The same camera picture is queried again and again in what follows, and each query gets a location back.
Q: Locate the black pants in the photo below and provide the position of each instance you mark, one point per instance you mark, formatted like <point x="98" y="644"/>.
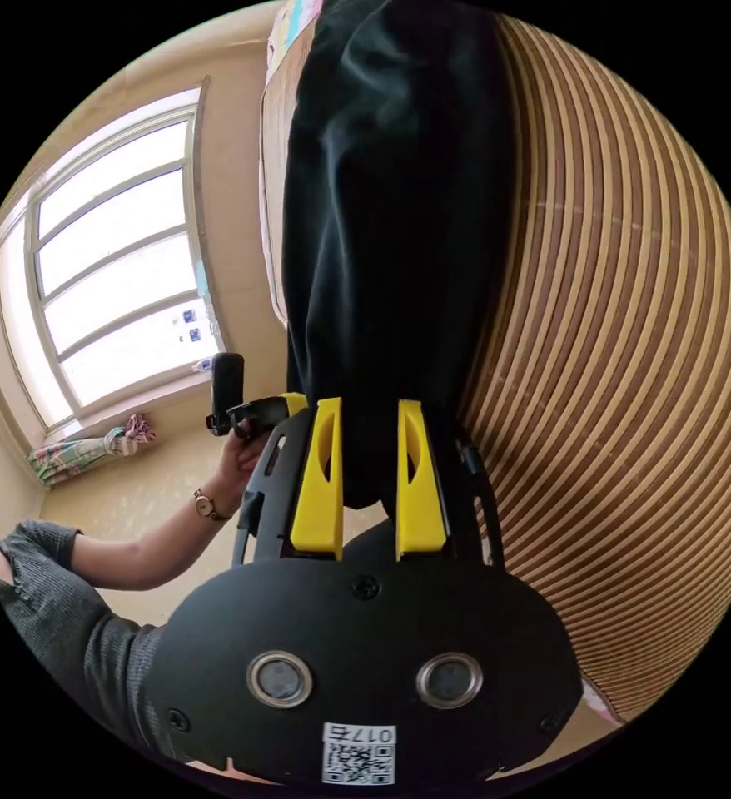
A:
<point x="397" y="218"/>

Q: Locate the person's left forearm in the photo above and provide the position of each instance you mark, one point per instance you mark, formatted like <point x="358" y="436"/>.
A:
<point x="153" y="549"/>

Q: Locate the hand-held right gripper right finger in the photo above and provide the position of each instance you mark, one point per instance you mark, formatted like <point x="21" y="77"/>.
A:
<point x="420" y="505"/>

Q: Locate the window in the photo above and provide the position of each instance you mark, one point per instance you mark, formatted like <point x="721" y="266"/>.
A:
<point x="116" y="250"/>

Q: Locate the person's right hand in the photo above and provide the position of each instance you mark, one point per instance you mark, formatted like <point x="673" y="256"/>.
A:
<point x="231" y="771"/>

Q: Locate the tied patterned curtain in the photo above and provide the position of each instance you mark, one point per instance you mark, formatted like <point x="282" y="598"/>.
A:
<point x="78" y="454"/>

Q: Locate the person's left hand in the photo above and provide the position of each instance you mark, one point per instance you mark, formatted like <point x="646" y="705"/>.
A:
<point x="244" y="459"/>

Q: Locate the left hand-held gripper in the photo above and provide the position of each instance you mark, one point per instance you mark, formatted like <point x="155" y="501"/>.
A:
<point x="262" y="412"/>

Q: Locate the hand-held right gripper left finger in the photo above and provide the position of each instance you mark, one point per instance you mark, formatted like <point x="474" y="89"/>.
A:
<point x="320" y="499"/>

